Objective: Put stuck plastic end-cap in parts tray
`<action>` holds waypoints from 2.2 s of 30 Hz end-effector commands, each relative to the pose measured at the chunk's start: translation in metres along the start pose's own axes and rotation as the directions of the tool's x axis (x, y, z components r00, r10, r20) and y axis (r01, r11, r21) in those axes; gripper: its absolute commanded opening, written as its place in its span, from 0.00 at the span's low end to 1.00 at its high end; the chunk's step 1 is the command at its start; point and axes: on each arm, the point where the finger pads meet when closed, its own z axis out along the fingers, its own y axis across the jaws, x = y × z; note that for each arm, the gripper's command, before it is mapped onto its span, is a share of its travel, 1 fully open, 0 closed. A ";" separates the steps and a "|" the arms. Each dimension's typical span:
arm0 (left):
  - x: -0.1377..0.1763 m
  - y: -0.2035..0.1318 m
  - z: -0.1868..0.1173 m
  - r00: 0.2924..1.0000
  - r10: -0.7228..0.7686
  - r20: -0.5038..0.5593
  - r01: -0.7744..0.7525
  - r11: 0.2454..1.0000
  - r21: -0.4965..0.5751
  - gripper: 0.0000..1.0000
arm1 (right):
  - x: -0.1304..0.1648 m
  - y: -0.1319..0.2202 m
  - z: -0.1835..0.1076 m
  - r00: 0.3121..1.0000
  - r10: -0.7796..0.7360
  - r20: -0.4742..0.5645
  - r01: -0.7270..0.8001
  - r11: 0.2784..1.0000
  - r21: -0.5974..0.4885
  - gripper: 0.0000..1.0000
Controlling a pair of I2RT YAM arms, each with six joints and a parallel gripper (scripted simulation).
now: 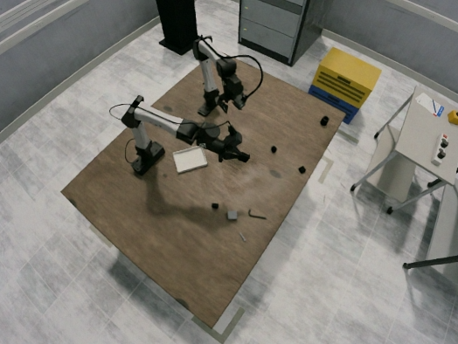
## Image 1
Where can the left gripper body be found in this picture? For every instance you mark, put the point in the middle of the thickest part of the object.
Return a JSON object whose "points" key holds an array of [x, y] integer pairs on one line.
{"points": [[227, 95]]}

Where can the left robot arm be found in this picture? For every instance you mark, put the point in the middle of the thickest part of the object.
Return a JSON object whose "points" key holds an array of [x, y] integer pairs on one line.
{"points": [[226, 71]]}

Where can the black hollow cylinder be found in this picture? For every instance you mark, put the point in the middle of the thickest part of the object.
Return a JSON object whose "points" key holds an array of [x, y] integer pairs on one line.
{"points": [[324, 120]]}

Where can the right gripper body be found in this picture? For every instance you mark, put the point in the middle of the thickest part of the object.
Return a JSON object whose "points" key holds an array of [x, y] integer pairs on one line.
{"points": [[224, 148]]}

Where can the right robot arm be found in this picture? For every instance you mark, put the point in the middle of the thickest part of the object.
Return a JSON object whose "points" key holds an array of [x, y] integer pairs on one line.
{"points": [[134, 119]]}

